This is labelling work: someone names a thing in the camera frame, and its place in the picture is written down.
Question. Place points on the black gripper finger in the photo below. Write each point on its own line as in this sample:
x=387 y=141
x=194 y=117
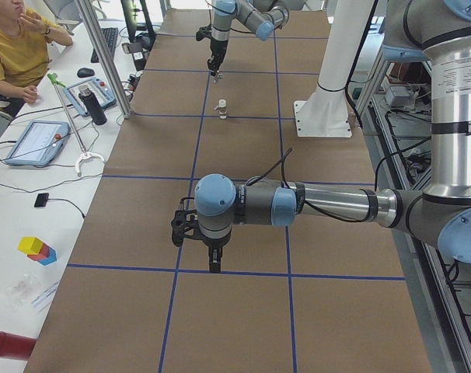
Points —
x=219 y=61
x=218 y=260
x=212 y=64
x=212 y=254

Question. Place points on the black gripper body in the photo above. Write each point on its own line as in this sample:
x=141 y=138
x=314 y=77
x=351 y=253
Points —
x=215 y=243
x=218 y=48

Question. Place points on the white PPR valve metal handle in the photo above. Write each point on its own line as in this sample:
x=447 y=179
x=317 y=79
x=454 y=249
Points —
x=222 y=108

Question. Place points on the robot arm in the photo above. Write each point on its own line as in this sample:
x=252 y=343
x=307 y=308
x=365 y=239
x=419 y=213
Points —
x=440 y=214
x=261 y=19

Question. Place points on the black keyboard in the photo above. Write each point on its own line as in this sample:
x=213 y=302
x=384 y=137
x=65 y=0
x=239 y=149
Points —
x=110 y=35

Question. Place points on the far blue teach pendant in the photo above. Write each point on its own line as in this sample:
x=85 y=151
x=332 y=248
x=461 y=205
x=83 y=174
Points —
x=93 y=87

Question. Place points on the blue teach pendant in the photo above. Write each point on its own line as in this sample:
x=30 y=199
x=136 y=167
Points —
x=93 y=87
x=39 y=144

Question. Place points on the black water bottle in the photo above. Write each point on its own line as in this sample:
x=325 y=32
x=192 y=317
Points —
x=92 y=105

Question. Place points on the black computer mouse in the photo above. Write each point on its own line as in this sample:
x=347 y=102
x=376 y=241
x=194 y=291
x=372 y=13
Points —
x=85 y=72

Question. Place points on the metal reacher grabber tool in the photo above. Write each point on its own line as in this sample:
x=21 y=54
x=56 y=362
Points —
x=85 y=153

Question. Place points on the blue wooden block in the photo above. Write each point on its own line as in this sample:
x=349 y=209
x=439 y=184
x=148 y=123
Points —
x=49 y=256

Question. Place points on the red wooden block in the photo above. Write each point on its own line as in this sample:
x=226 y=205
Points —
x=39 y=252

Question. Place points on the small black box device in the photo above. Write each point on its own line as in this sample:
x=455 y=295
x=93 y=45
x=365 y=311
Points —
x=41 y=200

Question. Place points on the yellow wooden block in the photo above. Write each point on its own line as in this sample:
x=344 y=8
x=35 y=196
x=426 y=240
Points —
x=26 y=242

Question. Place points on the near blue teach pendant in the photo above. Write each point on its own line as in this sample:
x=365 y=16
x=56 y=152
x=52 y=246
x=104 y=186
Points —
x=39 y=144

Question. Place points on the person in yellow shirt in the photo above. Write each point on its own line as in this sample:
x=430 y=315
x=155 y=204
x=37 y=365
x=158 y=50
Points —
x=24 y=58

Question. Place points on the clear plastic bag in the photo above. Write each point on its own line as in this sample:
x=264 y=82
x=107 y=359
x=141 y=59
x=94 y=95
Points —
x=22 y=290

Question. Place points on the red cylinder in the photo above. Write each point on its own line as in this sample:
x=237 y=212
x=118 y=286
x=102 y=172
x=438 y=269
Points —
x=16 y=347

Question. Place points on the aluminium frame post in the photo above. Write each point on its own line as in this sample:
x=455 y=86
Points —
x=107 y=63

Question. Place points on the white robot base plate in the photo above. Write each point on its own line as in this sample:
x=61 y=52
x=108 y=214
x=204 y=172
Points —
x=313 y=123

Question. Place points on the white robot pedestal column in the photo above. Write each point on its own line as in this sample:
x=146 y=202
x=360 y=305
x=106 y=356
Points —
x=351 y=21

